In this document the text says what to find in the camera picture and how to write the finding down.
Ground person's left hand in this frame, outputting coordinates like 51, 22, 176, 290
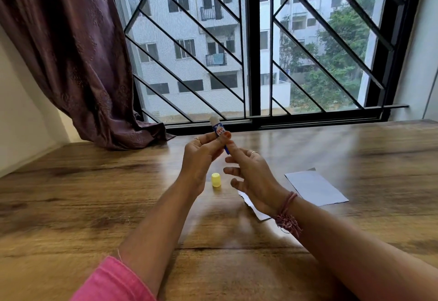
178, 131, 232, 197

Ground person's right hand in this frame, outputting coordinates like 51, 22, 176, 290
223, 139, 292, 217

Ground blue glue stick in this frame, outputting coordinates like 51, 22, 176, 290
209, 116, 231, 156

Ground person's right forearm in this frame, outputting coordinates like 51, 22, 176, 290
276, 196, 438, 301

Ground person's left forearm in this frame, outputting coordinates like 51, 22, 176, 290
116, 179, 208, 296

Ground torn white paper piece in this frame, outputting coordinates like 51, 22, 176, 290
237, 190, 273, 222

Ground grey paper sheet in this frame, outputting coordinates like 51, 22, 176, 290
284, 168, 349, 207

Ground black window grille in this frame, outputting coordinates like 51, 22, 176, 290
102, 0, 427, 137

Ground white apartment building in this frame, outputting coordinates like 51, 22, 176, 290
116, 0, 389, 123

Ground green trees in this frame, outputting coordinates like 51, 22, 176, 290
279, 0, 381, 112

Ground pink sleeve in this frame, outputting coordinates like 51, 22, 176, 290
70, 256, 158, 301

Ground purple curtain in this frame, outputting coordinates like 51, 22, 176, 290
0, 0, 176, 151

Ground red thread bracelet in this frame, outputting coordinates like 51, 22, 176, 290
273, 191, 304, 240

